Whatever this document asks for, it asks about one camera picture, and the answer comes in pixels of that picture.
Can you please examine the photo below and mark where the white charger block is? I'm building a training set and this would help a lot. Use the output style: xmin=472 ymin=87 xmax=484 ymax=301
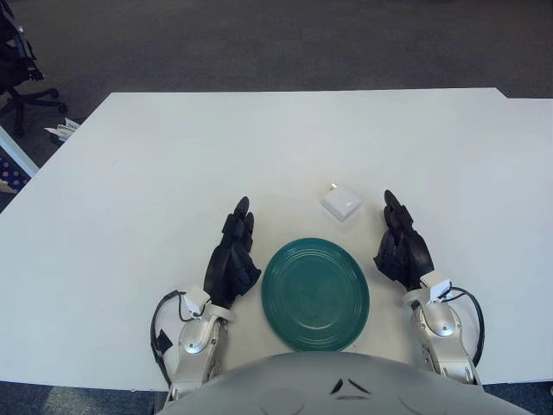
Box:
xmin=320 ymin=182 xmax=363 ymax=224

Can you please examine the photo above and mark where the white folded paper scrap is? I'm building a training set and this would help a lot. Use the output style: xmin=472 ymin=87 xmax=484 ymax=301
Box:
xmin=44 ymin=116 xmax=81 ymax=140

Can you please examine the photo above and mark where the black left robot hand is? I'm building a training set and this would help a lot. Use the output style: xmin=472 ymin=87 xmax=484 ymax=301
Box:
xmin=202 ymin=195 xmax=263 ymax=310

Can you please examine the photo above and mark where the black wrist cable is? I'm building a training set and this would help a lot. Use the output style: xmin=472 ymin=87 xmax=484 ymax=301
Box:
xmin=448 ymin=285 xmax=486 ymax=368
xmin=149 ymin=290 xmax=187 ymax=386

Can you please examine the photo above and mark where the grey robot torso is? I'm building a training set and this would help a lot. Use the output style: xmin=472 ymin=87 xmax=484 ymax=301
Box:
xmin=155 ymin=350 xmax=524 ymax=415

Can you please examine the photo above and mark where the white framed dotted board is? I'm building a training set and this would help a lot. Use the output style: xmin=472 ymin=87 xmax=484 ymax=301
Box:
xmin=0 ymin=127 xmax=38 ymax=195

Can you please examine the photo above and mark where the dark green ribbed plate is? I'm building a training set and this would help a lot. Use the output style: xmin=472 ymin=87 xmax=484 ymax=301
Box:
xmin=260 ymin=236 xmax=371 ymax=353

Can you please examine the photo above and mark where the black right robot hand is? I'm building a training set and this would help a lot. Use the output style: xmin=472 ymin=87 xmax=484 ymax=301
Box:
xmin=373 ymin=188 xmax=435 ymax=291

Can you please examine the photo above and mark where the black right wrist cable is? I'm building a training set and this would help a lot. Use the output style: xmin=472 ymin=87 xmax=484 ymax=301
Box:
xmin=448 ymin=285 xmax=486 ymax=368

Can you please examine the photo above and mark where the black office chair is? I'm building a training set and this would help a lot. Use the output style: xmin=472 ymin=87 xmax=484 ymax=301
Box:
xmin=0 ymin=0 xmax=69 ymax=137

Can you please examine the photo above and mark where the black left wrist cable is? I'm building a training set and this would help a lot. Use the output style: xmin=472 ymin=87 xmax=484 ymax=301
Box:
xmin=149 ymin=290 xmax=187 ymax=386

